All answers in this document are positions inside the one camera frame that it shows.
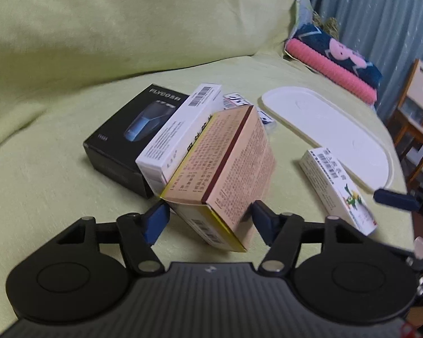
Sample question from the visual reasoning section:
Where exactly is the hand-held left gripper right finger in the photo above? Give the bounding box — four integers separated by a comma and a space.
250, 200, 365, 276

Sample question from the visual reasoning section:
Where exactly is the white box with green print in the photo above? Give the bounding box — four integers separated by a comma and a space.
299, 148, 378, 236

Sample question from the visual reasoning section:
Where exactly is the small white blue-print box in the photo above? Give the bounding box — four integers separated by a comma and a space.
221, 92, 277, 131

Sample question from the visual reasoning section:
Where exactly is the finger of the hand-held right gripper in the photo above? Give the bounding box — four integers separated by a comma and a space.
373, 188, 421, 212

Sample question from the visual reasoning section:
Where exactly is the olive patterned cloth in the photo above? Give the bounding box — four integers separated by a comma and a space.
314, 10, 342, 39

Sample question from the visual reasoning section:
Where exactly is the blue-grey curtain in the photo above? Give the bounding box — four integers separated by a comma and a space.
310, 0, 423, 113

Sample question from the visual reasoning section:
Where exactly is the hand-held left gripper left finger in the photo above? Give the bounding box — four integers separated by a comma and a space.
54, 200, 171, 277

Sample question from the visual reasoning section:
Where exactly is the pink ribbed towel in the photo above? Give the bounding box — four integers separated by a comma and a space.
285, 39, 378, 104

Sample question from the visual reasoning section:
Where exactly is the navy printed towel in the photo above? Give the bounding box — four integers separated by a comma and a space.
291, 23, 383, 90

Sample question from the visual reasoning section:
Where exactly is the white plastic lid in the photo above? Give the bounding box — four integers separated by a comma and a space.
261, 86, 395, 191

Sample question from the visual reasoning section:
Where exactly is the black shaver box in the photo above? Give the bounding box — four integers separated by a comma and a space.
83, 84, 191, 198

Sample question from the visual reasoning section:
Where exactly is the tan cardboard box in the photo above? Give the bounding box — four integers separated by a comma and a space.
160, 105, 277, 253

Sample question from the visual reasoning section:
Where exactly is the long white box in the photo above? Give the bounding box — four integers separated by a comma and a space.
136, 83, 222, 195

